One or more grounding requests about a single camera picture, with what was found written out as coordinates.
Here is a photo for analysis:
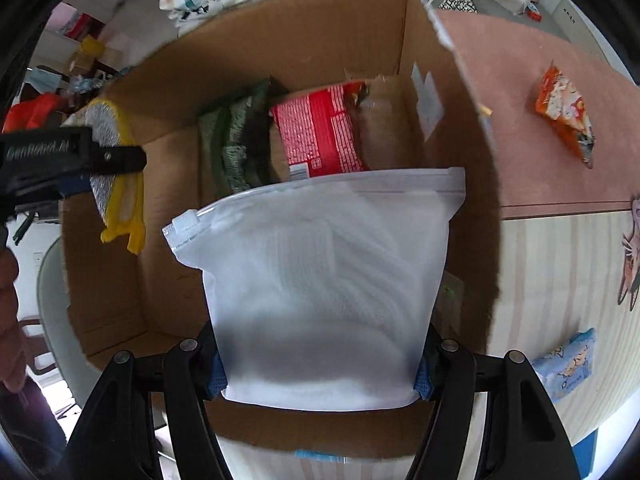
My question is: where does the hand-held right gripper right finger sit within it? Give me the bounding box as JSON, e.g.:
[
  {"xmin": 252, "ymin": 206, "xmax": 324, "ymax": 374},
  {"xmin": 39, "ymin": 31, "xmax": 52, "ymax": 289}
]
[{"xmin": 407, "ymin": 322, "xmax": 581, "ymax": 480}]

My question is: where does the brown cardboard box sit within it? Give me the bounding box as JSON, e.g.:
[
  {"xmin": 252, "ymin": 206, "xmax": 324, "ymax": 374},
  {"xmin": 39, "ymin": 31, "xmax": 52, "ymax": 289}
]
[{"xmin": 57, "ymin": 0, "xmax": 503, "ymax": 461}]

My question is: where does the pink table mat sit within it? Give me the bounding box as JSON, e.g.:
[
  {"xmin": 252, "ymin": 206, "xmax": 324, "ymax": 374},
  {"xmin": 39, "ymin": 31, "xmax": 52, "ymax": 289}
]
[{"xmin": 434, "ymin": 9, "xmax": 640, "ymax": 220}]

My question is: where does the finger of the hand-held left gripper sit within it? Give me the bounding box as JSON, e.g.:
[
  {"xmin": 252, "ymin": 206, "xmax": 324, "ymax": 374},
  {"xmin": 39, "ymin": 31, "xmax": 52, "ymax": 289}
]
[{"xmin": 57, "ymin": 144, "xmax": 148, "ymax": 200}]

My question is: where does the person's left hand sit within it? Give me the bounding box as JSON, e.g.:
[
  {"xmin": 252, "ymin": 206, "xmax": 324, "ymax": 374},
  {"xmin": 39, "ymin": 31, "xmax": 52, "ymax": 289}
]
[{"xmin": 0, "ymin": 247, "xmax": 26, "ymax": 393}]

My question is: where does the white zip bag with towel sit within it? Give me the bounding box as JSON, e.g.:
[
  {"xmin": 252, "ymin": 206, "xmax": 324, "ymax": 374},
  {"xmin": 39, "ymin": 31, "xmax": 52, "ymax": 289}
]
[{"xmin": 161, "ymin": 166, "xmax": 467, "ymax": 413}]

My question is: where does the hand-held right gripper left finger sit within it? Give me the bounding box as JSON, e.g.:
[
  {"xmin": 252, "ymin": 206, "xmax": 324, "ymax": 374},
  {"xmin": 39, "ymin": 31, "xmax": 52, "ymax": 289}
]
[{"xmin": 65, "ymin": 321, "xmax": 235, "ymax": 480}]

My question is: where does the green cloth bundle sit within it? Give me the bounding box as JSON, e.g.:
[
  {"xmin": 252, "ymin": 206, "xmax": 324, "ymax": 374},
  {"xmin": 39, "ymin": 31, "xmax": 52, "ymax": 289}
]
[{"xmin": 196, "ymin": 77, "xmax": 275, "ymax": 196}]

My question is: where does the yellow and silver packet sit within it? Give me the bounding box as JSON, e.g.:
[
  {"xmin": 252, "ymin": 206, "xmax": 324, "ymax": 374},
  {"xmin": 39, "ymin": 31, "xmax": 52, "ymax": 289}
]
[{"xmin": 84, "ymin": 98, "xmax": 147, "ymax": 255}]

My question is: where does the red plastic bag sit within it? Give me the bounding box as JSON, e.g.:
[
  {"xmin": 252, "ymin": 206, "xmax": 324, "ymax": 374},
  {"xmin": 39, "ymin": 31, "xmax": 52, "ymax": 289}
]
[{"xmin": 2, "ymin": 92, "xmax": 68, "ymax": 133}]

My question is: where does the red snack packet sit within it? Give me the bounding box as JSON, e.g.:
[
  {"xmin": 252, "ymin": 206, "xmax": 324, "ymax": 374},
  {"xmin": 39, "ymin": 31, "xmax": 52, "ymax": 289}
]
[{"xmin": 269, "ymin": 80, "xmax": 372, "ymax": 181}]

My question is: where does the blue tissue packet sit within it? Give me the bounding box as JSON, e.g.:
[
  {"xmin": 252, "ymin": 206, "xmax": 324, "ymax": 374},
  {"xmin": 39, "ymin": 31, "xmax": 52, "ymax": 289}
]
[{"xmin": 531, "ymin": 328, "xmax": 599, "ymax": 401}]

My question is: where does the yellow container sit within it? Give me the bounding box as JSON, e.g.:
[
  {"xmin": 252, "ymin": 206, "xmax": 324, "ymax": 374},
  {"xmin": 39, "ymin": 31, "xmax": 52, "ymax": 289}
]
[{"xmin": 79, "ymin": 35, "xmax": 107, "ymax": 61}]

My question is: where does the orange snack packet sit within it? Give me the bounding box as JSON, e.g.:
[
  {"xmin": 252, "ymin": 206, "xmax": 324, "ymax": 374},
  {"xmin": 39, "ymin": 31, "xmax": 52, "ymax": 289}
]
[{"xmin": 534, "ymin": 62, "xmax": 598, "ymax": 170}]

